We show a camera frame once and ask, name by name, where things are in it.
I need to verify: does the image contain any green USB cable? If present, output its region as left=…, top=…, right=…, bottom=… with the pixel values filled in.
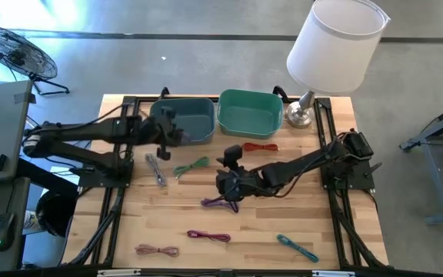
left=172, top=155, right=211, bottom=179

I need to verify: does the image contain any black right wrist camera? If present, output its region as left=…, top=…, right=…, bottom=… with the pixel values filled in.
left=223, top=145, right=245, bottom=170

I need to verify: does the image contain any black round bin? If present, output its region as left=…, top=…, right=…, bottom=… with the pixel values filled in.
left=35, top=190, right=78, bottom=238

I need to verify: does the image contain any grey tape piece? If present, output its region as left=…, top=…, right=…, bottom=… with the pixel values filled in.
left=13, top=92, right=37, bottom=105

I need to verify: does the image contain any red USB cable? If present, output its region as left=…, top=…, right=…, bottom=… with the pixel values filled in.
left=241, top=142, right=279, bottom=152

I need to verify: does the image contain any table lamp white shade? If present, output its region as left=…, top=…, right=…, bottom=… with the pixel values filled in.
left=285, top=0, right=391, bottom=130

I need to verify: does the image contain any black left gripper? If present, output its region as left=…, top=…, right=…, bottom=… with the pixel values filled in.
left=141, top=106, right=192, bottom=161

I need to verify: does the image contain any teal USB cable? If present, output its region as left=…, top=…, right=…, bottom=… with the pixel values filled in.
left=276, top=233, right=320, bottom=264

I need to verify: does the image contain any grey USB cable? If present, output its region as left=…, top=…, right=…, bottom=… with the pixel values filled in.
left=145, top=152, right=168, bottom=188

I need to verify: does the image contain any green plastic bin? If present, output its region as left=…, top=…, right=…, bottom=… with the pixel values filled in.
left=216, top=88, right=285, bottom=140

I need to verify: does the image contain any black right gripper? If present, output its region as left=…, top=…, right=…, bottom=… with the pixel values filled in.
left=215, top=168, right=248, bottom=214

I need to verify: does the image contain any black desk beam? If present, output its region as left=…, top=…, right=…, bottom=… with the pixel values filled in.
left=15, top=157, right=80, bottom=201

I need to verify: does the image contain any purple USB cable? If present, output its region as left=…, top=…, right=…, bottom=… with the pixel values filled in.
left=200, top=196, right=240, bottom=214

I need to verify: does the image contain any black clamp lever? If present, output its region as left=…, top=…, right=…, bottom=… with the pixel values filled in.
left=362, top=161, right=383, bottom=179

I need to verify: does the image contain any pink USB cable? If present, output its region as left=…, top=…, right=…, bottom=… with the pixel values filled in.
left=134, top=243, right=180, bottom=258

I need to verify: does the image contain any grey metal stand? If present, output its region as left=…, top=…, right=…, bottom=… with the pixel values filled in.
left=398, top=115, right=443, bottom=226

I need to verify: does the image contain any blue-grey plastic bin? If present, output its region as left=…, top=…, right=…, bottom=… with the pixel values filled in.
left=149, top=97, right=216, bottom=146

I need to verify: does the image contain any white label strip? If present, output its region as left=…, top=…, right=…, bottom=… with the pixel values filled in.
left=311, top=270, right=356, bottom=277
left=97, top=269, right=142, bottom=276

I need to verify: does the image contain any white blue printed item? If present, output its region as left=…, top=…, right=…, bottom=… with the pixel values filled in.
left=23, top=209, right=45, bottom=234

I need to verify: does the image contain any black aluminium rig frame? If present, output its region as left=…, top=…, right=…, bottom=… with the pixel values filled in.
left=62, top=95, right=391, bottom=270

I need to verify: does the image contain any black computer mouse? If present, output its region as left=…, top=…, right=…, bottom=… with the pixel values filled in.
left=0, top=212, right=16, bottom=253

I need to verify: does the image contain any magenta USB cable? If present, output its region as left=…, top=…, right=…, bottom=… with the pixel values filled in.
left=186, top=229, right=232, bottom=243

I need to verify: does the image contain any black floor fan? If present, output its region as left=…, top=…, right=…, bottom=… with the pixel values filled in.
left=0, top=24, right=71, bottom=96

